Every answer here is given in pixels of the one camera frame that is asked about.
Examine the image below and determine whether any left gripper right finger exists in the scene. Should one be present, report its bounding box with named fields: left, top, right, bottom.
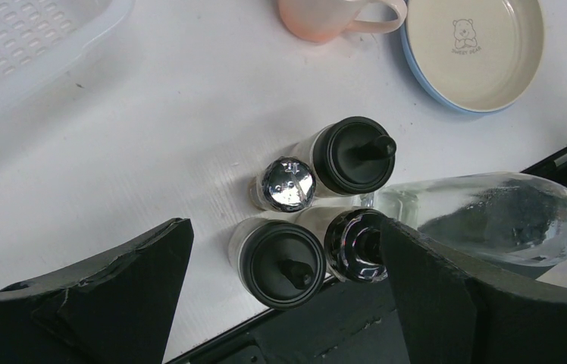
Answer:
left=381, top=218, right=567, bottom=363

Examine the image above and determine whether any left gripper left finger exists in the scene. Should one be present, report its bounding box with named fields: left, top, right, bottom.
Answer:
left=0, top=218, right=194, bottom=363

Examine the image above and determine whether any glass bottle gold pourer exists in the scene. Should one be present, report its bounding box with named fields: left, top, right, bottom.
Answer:
left=361, top=172, right=567, bottom=278

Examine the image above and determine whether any spice jar black lid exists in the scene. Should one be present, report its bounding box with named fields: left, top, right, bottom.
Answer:
left=227, top=217, right=327, bottom=311
left=296, top=206, right=390, bottom=284
left=291, top=116, right=397, bottom=198

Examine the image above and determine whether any cream plate with bear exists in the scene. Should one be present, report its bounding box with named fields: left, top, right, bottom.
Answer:
left=400, top=0, right=545, bottom=115

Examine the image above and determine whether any white perforated plastic basket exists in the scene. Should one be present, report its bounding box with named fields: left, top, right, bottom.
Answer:
left=0, top=0, right=134, bottom=114

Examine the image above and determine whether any pink mug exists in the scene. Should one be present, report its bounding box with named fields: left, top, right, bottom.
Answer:
left=276, top=0, right=408, bottom=43

